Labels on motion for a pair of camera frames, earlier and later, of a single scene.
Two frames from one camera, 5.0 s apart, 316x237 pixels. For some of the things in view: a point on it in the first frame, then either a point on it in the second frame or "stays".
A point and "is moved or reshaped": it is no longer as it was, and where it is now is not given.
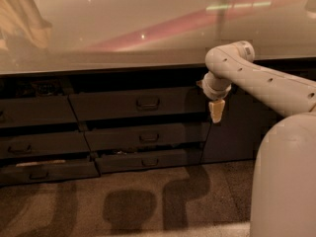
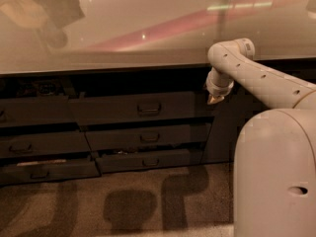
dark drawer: x=147 y=136 stays
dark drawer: x=138 y=104 is moved or reshaped
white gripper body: x=214 y=92 stays
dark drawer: x=62 y=142 stays
